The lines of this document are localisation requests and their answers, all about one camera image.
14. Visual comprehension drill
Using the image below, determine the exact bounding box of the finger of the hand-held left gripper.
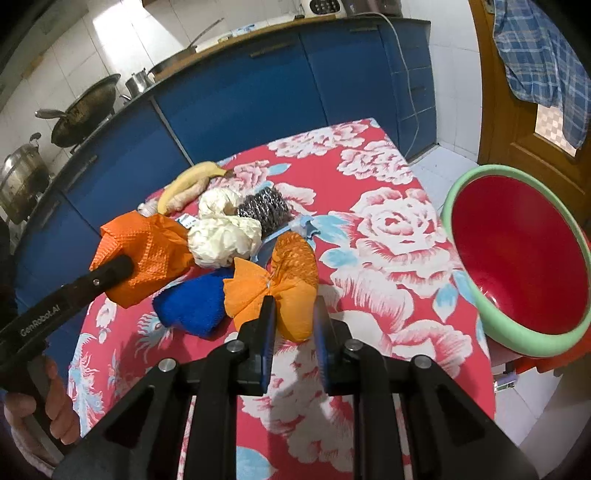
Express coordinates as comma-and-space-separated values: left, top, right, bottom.
90, 255, 135, 291

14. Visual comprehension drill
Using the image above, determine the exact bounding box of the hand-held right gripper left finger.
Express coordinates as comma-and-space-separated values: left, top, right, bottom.
51, 295, 278, 480

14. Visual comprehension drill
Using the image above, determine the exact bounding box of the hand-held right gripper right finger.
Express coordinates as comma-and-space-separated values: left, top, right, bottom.
313, 300, 541, 480

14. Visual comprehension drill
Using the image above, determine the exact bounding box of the orange paper napkin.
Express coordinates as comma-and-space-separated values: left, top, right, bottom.
89, 211, 197, 309
223, 231, 319, 343

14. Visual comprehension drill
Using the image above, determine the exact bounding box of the white paper ball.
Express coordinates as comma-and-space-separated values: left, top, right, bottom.
198, 187, 245, 217
187, 215, 264, 268

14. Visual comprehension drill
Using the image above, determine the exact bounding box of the steel wool scrubber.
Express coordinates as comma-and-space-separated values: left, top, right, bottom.
235, 187, 293, 241

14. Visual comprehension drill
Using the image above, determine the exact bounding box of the red basin with green rim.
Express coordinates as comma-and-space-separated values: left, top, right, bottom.
441, 165, 591, 358

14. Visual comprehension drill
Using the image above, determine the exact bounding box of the person's left forearm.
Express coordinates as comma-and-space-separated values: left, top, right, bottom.
7, 427, 54, 478

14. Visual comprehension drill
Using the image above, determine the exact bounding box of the person's left hand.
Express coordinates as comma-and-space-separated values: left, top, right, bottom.
4, 357, 82, 446

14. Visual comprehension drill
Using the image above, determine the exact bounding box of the blue sponge cloth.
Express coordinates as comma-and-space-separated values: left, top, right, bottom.
152, 268, 238, 337

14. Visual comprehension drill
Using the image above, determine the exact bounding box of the beige banana peel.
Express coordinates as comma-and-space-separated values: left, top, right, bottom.
170, 181, 212, 214

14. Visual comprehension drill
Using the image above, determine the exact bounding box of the yellow banana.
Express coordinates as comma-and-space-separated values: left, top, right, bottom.
157, 161, 234, 214

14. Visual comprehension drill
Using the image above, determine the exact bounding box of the steel stockpot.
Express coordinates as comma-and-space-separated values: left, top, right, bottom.
0, 133, 51, 224

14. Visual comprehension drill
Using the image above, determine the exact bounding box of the red floral tablecloth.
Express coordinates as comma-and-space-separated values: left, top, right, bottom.
67, 117, 497, 480

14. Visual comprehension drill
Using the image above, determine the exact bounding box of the dark wok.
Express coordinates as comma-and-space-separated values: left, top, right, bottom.
34, 74, 122, 148

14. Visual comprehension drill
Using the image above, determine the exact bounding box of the small steel pot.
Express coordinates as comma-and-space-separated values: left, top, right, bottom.
119, 68, 155, 100

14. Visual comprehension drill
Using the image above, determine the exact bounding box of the red stool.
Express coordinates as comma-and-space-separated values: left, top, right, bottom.
489, 342, 591, 384

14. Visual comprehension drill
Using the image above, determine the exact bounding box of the blue kitchen cabinet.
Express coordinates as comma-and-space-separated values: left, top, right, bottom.
0, 17, 437, 398

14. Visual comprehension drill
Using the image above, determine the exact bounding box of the wooden door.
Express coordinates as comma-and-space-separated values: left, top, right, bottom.
468, 0, 591, 204

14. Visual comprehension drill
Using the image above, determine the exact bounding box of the white kitchen appliance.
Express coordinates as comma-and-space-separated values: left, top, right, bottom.
299, 0, 348, 18

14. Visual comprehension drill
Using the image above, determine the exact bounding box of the blue plaid cloth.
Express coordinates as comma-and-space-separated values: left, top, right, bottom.
492, 0, 591, 149

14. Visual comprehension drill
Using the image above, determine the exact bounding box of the long-handled frying pan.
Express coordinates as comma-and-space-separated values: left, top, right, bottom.
148, 17, 225, 77

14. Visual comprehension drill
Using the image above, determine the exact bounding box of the white power cable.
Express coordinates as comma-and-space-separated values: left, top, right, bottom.
344, 11, 423, 160

